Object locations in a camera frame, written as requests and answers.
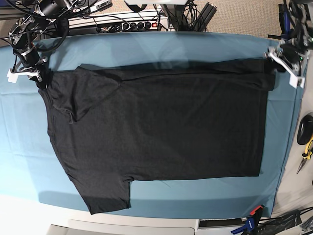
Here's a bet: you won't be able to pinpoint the yellow handled pliers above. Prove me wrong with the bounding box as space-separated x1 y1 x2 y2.
296 140 313 174

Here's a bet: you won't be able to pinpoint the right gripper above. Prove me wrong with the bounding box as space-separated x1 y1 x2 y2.
13 47 50 90

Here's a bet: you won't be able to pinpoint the black computer mouse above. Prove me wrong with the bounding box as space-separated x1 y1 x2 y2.
297 114 313 145

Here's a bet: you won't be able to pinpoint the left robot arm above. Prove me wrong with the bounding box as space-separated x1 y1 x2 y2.
265 0 313 77

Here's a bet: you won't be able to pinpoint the blue clamp top right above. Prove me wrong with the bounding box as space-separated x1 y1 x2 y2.
268 3 293 40

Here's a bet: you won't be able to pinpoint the blue orange clamp bottom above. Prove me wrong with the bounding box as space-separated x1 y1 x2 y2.
231 205 264 235

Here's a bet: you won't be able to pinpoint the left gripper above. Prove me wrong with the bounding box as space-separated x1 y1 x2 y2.
264 40 308 73

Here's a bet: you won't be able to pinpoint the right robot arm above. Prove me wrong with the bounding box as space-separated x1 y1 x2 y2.
7 0 75 90

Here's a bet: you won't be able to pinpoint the teal table cloth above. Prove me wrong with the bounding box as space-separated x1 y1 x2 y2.
0 32 304 219

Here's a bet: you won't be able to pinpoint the white power strip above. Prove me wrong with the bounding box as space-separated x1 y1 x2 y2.
96 17 169 33

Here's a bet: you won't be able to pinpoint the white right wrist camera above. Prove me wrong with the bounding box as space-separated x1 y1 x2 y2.
7 69 39 83

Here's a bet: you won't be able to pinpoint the black T-shirt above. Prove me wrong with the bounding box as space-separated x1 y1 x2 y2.
40 59 275 214

